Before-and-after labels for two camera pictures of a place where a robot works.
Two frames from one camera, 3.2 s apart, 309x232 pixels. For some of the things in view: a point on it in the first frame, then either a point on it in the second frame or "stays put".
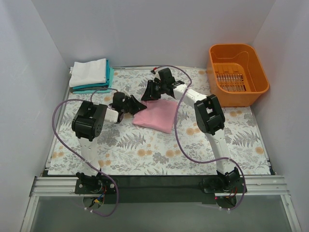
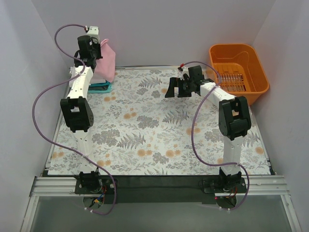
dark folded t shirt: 101,88 stays put
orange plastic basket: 235,77 stays put
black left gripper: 131,104 to 89,47
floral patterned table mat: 156,126 stays put
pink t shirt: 159,115 to 105,66
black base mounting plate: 117,190 stays put
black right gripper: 154,87 to 182,87
